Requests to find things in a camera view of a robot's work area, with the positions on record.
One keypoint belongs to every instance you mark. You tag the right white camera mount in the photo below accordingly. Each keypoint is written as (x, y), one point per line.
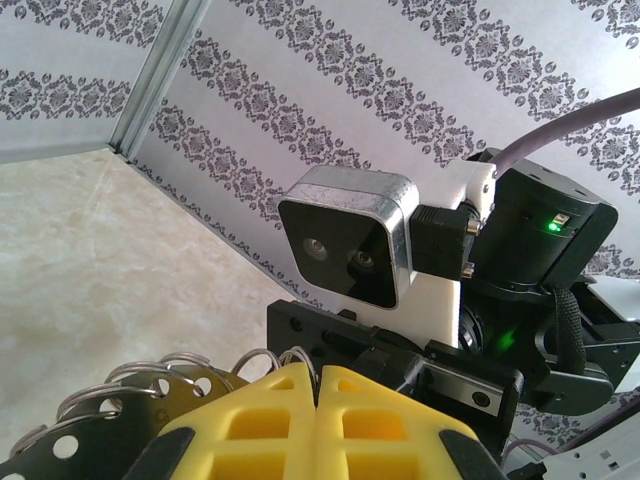
(430, 310)

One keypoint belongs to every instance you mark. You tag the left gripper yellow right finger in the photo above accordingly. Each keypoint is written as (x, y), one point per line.
(390, 440)

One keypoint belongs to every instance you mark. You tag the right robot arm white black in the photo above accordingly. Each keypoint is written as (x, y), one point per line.
(600, 460)

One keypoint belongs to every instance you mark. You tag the metal plate with key rings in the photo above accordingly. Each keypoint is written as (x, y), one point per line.
(125, 425)

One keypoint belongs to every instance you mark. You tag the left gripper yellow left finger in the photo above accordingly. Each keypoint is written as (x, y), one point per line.
(250, 435)

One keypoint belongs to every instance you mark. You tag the aluminium frame post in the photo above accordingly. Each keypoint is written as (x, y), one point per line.
(160, 70)

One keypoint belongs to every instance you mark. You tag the right wrist camera box silver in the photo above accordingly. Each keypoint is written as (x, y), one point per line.
(345, 255)

